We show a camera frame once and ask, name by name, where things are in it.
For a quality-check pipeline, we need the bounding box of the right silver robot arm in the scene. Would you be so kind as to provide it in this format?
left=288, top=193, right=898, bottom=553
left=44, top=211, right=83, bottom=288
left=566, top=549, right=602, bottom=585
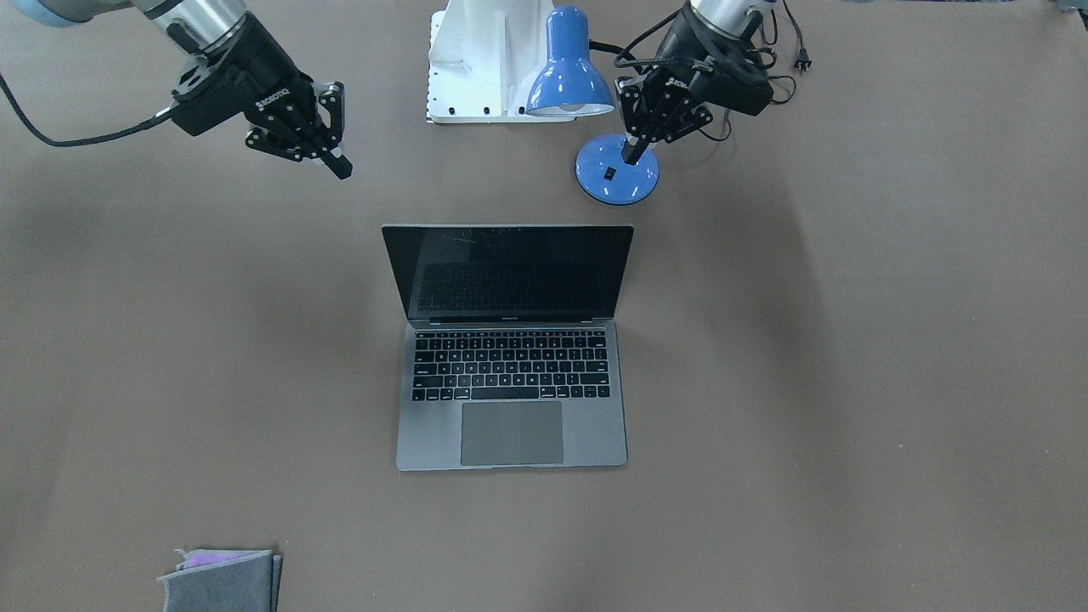
left=3, top=1, right=353, bottom=179

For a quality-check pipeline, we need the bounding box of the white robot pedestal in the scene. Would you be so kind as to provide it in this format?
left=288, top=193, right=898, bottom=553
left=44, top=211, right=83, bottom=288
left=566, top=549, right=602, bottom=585
left=425, top=1, right=571, bottom=125

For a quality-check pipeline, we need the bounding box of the braided camera cable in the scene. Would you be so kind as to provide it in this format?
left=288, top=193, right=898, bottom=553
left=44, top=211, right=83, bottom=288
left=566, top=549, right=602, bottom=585
left=0, top=72, right=180, bottom=149

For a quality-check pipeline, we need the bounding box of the blue desk lamp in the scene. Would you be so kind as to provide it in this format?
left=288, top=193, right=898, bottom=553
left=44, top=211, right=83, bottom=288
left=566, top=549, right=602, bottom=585
left=526, top=5, right=660, bottom=206

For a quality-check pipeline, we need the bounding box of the folded grey cloth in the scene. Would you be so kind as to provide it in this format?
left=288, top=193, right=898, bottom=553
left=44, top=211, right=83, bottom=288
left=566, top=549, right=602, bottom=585
left=158, top=549, right=282, bottom=611

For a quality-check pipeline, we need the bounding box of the grey laptop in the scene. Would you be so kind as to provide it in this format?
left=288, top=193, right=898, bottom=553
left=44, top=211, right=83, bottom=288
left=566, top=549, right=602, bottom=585
left=382, top=224, right=634, bottom=473

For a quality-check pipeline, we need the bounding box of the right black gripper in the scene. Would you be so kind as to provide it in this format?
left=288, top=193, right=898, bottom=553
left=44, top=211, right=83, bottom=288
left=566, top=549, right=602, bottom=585
left=172, top=15, right=353, bottom=179

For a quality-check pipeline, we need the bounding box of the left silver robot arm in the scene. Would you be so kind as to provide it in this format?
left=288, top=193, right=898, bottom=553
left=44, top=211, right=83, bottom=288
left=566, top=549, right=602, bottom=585
left=615, top=1, right=774, bottom=166

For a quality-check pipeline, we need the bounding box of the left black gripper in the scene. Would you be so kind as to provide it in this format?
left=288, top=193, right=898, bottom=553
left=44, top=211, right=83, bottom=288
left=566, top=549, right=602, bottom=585
left=615, top=7, right=772, bottom=164

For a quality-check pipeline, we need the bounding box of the lamp power cord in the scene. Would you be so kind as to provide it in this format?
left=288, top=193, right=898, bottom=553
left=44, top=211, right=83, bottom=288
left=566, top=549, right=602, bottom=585
left=586, top=0, right=813, bottom=140

